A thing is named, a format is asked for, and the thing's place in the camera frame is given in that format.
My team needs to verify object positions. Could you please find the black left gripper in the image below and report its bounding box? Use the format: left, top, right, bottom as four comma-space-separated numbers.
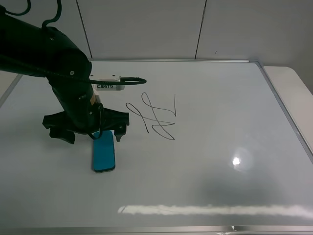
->
43, 108, 129, 144

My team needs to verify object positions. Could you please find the teal whiteboard eraser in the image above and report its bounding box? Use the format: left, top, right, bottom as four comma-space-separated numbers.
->
92, 130, 115, 173

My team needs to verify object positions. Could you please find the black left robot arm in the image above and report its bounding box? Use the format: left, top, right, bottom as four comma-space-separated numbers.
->
0, 7, 129, 144

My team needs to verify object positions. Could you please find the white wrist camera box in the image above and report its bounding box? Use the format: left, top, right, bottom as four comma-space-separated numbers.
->
90, 74, 125, 91

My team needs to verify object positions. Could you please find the black camera cable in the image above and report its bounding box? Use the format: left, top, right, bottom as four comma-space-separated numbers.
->
87, 76, 147, 140

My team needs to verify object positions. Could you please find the white whiteboard with aluminium frame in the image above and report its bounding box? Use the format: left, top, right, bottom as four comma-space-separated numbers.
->
0, 61, 313, 235

